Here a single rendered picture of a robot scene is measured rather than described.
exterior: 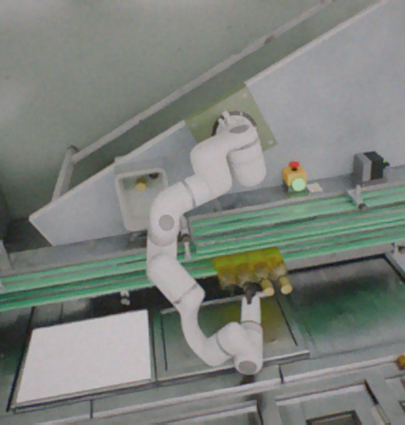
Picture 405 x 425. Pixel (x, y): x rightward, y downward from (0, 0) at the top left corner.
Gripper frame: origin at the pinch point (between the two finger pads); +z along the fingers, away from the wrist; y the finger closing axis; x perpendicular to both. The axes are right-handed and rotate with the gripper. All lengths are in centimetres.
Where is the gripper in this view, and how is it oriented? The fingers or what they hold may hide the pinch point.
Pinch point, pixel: (250, 296)
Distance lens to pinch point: 152.4
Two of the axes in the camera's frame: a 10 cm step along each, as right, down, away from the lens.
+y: -1.2, -8.5, -5.1
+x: -9.9, 0.4, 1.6
